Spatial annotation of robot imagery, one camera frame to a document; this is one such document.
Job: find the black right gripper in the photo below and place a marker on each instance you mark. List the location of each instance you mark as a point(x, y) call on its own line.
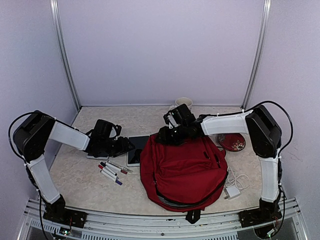
point(164, 138)

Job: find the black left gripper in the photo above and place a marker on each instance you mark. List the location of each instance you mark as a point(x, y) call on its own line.
point(123, 147)

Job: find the red student backpack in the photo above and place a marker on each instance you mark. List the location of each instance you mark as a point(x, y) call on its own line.
point(186, 178)

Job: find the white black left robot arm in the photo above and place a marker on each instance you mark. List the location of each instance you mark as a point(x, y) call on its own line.
point(30, 133)

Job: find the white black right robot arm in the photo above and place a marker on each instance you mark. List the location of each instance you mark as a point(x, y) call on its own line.
point(257, 122)

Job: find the grey silver marker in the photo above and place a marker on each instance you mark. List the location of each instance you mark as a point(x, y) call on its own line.
point(120, 168)

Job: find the white patterned ceramic mug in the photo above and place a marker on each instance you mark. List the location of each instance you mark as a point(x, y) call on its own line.
point(180, 101)

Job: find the white marker blue cap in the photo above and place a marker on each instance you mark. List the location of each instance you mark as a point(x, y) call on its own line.
point(118, 181)

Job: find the red floral plate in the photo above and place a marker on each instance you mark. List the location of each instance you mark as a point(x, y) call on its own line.
point(233, 142)

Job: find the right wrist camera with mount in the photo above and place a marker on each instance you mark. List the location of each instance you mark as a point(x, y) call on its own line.
point(170, 121)

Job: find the white charger with cable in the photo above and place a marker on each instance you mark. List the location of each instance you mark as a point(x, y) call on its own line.
point(233, 185)

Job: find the aluminium front rail frame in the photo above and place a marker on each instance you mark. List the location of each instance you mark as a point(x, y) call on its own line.
point(101, 225)

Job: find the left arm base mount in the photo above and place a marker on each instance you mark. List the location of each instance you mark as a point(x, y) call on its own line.
point(65, 215)

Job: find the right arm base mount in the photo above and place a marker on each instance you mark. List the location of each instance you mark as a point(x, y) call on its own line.
point(266, 212)

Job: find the left aluminium corner post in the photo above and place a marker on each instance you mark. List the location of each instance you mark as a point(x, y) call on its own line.
point(63, 53)

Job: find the aluminium corner post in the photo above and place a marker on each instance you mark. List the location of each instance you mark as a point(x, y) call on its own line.
point(258, 52)
point(63, 53)

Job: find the right aluminium corner post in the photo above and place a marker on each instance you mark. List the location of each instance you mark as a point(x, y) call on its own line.
point(258, 52)

